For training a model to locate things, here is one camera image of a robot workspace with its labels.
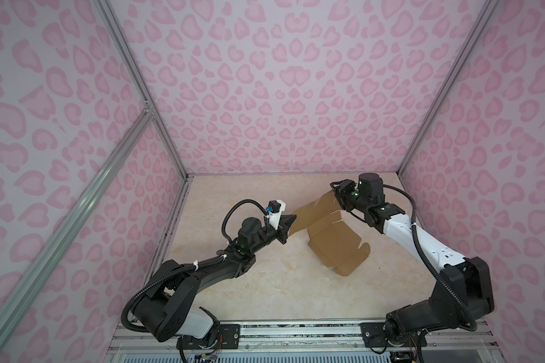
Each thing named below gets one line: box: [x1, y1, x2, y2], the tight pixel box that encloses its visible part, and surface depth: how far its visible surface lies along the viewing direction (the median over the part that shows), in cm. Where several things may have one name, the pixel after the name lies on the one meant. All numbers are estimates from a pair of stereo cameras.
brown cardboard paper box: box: [289, 190, 371, 277], surface depth 93 cm
